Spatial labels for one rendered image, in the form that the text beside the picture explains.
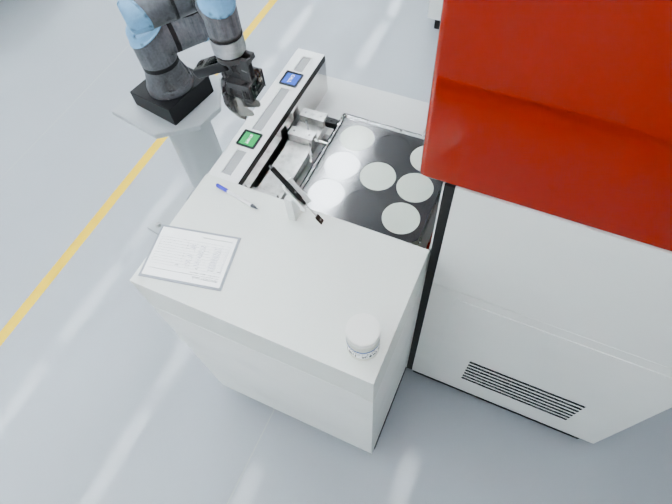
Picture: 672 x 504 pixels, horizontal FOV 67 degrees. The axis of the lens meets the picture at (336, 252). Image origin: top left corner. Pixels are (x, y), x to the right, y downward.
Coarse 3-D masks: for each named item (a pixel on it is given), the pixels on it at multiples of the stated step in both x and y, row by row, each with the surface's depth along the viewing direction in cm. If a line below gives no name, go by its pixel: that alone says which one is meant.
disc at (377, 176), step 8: (368, 168) 141; (376, 168) 141; (384, 168) 141; (392, 168) 141; (360, 176) 140; (368, 176) 140; (376, 176) 140; (384, 176) 139; (392, 176) 139; (368, 184) 138; (376, 184) 138; (384, 184) 138; (392, 184) 138
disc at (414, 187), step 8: (408, 176) 139; (416, 176) 139; (424, 176) 139; (400, 184) 138; (408, 184) 138; (416, 184) 137; (424, 184) 137; (432, 184) 137; (400, 192) 136; (408, 192) 136; (416, 192) 136; (424, 192) 136; (432, 192) 136; (408, 200) 135; (416, 200) 135; (424, 200) 135
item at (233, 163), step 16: (288, 64) 156; (304, 64) 156; (304, 80) 152; (272, 96) 149; (288, 96) 149; (256, 112) 146; (272, 112) 147; (240, 128) 144; (256, 128) 144; (272, 128) 143; (224, 160) 138; (240, 160) 138; (224, 176) 135; (240, 176) 135
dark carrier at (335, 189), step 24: (336, 144) 146; (384, 144) 145; (408, 144) 145; (336, 168) 142; (360, 168) 141; (408, 168) 140; (312, 192) 138; (336, 192) 138; (360, 192) 137; (384, 192) 137; (336, 216) 134; (360, 216) 133; (408, 240) 129
